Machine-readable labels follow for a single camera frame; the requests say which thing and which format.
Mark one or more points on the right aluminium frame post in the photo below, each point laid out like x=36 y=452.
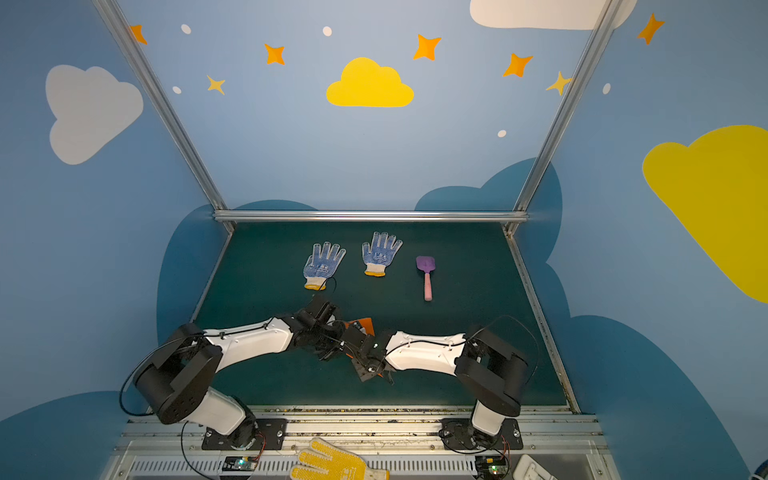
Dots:
x=591 y=55

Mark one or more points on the right green circuit board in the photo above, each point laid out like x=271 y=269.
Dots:
x=491 y=468

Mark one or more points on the yellow dotted work glove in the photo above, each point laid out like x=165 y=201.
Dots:
x=324 y=461

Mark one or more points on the purple pink spatula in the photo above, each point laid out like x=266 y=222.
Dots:
x=426 y=264

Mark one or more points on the aluminium rear frame bar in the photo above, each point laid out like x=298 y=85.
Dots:
x=368 y=216

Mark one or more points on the aluminium frame post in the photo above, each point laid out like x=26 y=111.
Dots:
x=591 y=55
x=114 y=19

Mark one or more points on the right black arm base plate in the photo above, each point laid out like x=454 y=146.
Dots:
x=458 y=434

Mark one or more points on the left blue dotted work glove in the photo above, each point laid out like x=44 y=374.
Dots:
x=322 y=264

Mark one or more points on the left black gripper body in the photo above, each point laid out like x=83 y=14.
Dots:
x=335 y=334

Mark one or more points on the left green circuit board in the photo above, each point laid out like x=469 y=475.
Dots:
x=240 y=464

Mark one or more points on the blue dotted work glove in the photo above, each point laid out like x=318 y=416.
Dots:
x=322 y=264
x=379 y=252

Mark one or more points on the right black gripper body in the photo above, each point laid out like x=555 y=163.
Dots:
x=359 y=352

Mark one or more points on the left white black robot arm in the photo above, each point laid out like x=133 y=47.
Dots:
x=176 y=380

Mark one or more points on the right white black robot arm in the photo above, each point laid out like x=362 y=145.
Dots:
x=487 y=366

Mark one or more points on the orange square paper sheet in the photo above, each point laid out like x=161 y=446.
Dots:
x=366 y=326

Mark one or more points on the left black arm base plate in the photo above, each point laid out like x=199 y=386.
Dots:
x=270 y=433

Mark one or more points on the right blue dotted work glove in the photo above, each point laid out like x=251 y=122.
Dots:
x=379 y=252

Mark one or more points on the green circuit board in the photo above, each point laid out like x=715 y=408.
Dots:
x=240 y=464
x=491 y=468

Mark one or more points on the white plastic object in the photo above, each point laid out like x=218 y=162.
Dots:
x=528 y=468

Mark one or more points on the left aluminium frame post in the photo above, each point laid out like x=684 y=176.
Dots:
x=114 y=19

